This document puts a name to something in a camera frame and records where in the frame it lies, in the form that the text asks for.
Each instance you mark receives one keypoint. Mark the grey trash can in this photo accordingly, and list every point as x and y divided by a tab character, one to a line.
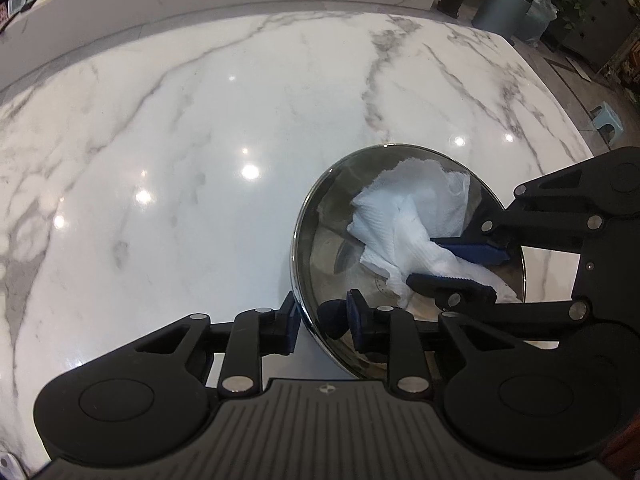
502	7

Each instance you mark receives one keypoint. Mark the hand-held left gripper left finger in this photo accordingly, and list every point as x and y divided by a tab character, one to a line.
289	322

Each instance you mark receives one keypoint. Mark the clear plastic bag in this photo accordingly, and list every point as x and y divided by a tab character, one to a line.
542	15

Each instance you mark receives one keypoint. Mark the steel bowl with blue outside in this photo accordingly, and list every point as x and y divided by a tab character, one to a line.
330	260

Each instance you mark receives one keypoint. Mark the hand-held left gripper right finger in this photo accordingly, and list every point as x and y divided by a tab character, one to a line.
356	320

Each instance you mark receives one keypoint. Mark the white paper towel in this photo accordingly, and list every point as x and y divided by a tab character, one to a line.
400	210

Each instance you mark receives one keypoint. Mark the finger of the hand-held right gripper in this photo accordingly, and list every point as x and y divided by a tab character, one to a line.
445	282
470	251

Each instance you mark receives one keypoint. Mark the dark cabinet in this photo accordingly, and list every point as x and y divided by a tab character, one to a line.
600	30

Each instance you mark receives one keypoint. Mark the small blue stool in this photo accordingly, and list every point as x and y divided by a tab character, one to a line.
606	122

